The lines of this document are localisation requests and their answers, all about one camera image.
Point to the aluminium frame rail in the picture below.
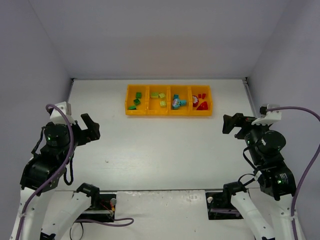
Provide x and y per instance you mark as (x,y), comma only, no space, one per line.
(249,96)

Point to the teal lego brick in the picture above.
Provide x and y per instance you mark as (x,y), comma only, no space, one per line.
(183,102)

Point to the red round lego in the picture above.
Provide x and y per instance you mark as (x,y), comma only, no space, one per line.
(199,108)

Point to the blue flower lego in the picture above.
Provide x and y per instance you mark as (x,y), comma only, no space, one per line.
(176,103)

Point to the red flower lego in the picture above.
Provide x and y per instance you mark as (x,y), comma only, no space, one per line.
(195,100)

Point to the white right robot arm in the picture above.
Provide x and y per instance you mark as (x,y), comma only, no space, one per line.
(275,179)

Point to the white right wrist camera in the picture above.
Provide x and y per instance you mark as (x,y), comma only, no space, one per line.
(268,116)

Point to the yellow bin far left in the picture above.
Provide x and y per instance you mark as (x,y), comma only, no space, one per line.
(141,109)

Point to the green curved lego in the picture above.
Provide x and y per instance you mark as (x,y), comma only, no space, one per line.
(133,107)

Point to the yellow-green lego brick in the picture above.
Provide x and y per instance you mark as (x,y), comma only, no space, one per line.
(162,95)

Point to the yellow bin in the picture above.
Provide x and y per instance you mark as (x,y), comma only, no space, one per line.
(154,108)
(141,109)
(184,93)

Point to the dark green lego brick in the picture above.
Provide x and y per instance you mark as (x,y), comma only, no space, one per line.
(138,95)

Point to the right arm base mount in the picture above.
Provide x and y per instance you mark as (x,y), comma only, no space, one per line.
(219,207)

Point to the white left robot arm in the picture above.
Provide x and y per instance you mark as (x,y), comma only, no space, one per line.
(41,176)

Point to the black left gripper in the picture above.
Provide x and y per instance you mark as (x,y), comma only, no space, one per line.
(83,133)

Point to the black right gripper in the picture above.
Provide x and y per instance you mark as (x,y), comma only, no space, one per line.
(239,125)

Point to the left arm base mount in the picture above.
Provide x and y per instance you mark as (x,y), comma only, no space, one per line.
(100,208)

